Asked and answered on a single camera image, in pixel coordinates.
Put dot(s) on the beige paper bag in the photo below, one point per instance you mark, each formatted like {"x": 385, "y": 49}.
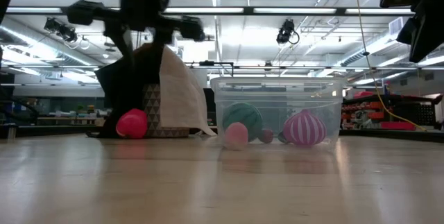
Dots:
{"x": 180, "y": 102}

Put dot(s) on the red toy tomato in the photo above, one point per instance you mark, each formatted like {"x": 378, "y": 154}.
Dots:
{"x": 132, "y": 124}

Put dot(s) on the green striped toy watermelon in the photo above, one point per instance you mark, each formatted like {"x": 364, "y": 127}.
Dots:
{"x": 243, "y": 113}

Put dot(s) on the small pink toy peach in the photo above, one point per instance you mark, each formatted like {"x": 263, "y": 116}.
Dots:
{"x": 236, "y": 136}

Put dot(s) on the red toy cherry with stem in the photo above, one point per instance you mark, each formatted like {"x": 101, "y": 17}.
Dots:
{"x": 266, "y": 136}

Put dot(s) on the magenta white striped toy ball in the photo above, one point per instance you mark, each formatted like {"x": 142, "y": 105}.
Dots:
{"x": 304, "y": 128}

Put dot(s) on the clear plastic tupperware container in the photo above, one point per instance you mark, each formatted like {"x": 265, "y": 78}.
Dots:
{"x": 277, "y": 92}

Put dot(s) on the shelf with red bins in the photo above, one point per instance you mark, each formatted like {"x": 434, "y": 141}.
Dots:
{"x": 381, "y": 113}

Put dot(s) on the black overhead camera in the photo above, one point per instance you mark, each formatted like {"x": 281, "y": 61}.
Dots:
{"x": 60, "y": 30}
{"x": 286, "y": 31}

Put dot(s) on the black aluminium rig frame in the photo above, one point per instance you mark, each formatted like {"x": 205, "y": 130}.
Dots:
{"x": 248, "y": 10}

